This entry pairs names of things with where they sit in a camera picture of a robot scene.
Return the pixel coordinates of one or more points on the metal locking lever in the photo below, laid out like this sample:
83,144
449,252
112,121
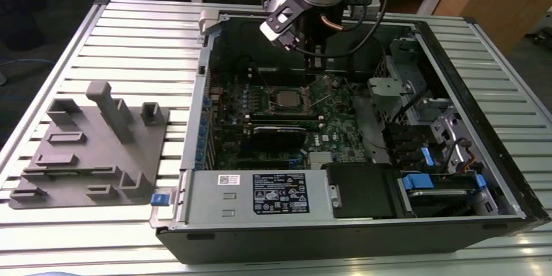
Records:
323,98

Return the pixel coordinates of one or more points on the silver CPU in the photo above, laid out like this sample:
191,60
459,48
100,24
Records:
288,97

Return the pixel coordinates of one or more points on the CPU socket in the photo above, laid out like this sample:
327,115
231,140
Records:
272,101

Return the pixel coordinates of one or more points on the blue expansion slot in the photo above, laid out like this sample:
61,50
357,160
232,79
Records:
296,161

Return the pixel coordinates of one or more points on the grey plastic case latch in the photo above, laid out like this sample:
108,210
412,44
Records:
208,17

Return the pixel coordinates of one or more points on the green motherboard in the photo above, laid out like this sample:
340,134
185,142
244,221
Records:
340,130

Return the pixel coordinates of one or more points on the black graphics card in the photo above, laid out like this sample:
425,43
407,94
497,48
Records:
277,142

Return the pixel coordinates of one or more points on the silver metal drive cage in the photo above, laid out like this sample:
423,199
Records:
431,108

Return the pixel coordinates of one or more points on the silver chipset heat sink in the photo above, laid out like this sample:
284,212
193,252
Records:
321,157

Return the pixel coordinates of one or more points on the wooden cabinet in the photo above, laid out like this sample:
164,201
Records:
508,4

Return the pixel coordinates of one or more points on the blue disk carrier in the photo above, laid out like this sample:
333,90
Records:
416,181
425,156

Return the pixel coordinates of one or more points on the grey power supply unit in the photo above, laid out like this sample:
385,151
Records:
203,192

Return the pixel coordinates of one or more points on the blue case latch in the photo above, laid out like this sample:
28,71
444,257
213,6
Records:
160,200

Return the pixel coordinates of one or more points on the grey parts rack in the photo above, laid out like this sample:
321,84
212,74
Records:
99,159

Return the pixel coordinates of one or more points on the black open PC case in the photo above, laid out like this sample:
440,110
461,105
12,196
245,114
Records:
301,247

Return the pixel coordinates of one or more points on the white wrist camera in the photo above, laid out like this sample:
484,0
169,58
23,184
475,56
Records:
367,4
281,17

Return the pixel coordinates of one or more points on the grey metal bracket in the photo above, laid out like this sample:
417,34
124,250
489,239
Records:
385,90

